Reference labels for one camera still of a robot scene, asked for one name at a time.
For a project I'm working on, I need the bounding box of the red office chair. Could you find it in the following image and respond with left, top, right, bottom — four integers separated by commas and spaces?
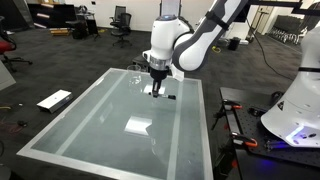
0, 16, 33, 72

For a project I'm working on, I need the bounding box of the black marker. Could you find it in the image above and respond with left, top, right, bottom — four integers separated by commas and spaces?
148, 92, 176, 100

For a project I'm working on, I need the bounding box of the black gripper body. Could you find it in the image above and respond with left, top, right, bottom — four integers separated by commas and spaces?
150, 69, 168, 81

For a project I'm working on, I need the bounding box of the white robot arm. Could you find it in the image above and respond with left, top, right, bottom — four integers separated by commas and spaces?
142, 0, 320, 148

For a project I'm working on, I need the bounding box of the white flat box on floor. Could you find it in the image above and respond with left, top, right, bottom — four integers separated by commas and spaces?
37, 90, 73, 113

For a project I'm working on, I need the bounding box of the black floor cable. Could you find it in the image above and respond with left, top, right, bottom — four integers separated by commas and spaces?
246, 19, 294, 81

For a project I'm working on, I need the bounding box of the clear glass cup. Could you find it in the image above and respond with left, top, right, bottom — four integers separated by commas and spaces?
127, 65, 141, 89

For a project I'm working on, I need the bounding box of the orange black clamp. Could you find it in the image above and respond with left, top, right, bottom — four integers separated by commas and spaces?
230, 132, 258, 147
210, 99, 244, 131

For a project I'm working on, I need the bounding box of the dark desk with shelves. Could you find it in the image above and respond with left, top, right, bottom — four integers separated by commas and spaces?
27, 3, 100, 40

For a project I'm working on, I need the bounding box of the black perforated mounting board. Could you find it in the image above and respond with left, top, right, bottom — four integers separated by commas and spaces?
220, 87, 320, 168

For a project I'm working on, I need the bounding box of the black office chair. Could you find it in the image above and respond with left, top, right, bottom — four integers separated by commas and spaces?
110, 6, 132, 48

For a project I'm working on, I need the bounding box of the lower orange black clamp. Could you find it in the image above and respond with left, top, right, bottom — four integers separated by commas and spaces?
230, 132, 258, 147

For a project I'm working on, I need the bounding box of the whiteboard easel stand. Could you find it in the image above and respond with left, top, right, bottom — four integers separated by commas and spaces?
160, 0, 181, 16

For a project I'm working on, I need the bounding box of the black box with blue items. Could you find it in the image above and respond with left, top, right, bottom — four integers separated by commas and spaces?
132, 55, 150, 72

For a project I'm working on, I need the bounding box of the upper orange black clamp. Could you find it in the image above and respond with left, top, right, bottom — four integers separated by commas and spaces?
210, 99, 244, 131

